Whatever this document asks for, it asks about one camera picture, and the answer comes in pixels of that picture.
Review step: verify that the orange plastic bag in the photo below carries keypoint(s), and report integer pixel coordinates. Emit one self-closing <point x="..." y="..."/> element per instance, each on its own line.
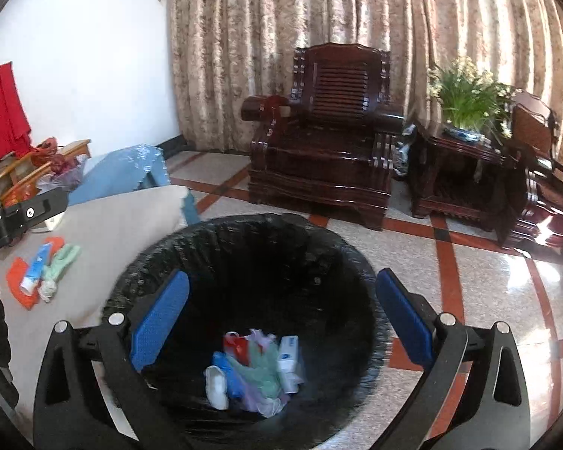
<point x="16" y="286"/>

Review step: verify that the red cloth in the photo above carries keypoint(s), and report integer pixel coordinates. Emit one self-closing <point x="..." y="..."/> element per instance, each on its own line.
<point x="0" y="112"/>

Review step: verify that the pink plastic bag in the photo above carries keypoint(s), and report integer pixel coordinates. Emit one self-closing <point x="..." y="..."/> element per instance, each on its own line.
<point x="262" y="340"/>

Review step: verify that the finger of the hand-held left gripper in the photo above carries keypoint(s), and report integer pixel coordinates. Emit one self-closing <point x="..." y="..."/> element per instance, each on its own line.
<point x="37" y="208"/>

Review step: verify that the white cardboard box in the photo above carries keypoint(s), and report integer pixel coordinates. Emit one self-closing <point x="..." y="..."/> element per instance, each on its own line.
<point x="288" y="356"/>

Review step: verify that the blue plastic bag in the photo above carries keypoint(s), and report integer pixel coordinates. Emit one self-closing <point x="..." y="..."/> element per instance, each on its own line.
<point x="225" y="368"/>

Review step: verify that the potted narcissus plant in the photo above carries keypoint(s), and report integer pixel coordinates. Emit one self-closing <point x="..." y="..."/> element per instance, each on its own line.
<point x="469" y="98"/>

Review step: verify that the blue toothpaste tube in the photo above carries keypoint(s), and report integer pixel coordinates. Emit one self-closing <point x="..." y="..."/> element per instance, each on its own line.
<point x="35" y="269"/>

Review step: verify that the red plastic bag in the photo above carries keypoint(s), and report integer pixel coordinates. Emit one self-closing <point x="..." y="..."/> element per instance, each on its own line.
<point x="234" y="344"/>

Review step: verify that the cream tissue box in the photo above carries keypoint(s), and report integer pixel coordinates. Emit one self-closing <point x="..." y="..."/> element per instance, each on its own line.
<point x="51" y="223"/>

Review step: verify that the bag of red apples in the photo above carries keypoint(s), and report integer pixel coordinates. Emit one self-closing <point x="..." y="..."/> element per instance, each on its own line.
<point x="65" y="171"/>

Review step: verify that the red woven basket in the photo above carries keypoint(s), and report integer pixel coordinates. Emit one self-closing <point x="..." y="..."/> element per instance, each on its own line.
<point x="44" y="146"/>

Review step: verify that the grey tablecloth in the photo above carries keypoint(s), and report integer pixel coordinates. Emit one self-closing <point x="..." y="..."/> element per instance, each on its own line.
<point x="103" y="243"/>

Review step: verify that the dark wooden side table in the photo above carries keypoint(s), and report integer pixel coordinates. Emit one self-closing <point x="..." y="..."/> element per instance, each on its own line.
<point x="455" y="173"/>

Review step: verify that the bin with black liner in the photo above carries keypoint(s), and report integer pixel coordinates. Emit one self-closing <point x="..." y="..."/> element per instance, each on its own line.
<point x="262" y="267"/>

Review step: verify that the floral beige curtain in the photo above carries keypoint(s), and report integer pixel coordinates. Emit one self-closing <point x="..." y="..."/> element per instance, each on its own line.
<point x="356" y="33"/>

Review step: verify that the dark wooden armchair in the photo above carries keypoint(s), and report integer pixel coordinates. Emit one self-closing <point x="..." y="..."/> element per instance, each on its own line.
<point x="544" y="183"/>
<point x="319" y="164"/>

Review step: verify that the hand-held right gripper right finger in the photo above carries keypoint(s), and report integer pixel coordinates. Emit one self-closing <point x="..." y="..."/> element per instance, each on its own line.
<point x="403" y="318"/>

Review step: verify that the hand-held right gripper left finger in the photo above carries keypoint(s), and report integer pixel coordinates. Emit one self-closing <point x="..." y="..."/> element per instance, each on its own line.
<point x="162" y="318"/>

